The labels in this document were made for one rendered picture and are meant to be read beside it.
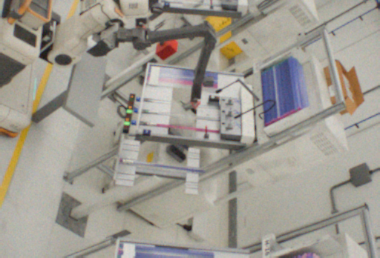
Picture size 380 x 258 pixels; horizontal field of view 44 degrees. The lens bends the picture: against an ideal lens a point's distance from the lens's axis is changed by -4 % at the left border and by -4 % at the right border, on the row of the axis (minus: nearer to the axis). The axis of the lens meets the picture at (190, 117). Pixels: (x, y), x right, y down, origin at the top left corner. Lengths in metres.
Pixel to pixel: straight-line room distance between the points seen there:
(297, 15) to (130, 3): 2.00
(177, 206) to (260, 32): 1.68
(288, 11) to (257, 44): 0.43
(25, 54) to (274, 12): 2.29
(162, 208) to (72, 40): 1.58
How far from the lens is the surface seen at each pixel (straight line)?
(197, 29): 2.59
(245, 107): 3.28
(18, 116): 3.14
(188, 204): 3.70
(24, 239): 3.20
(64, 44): 2.85
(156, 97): 3.35
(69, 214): 3.46
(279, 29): 4.33
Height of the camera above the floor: 2.55
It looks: 29 degrees down
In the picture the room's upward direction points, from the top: 62 degrees clockwise
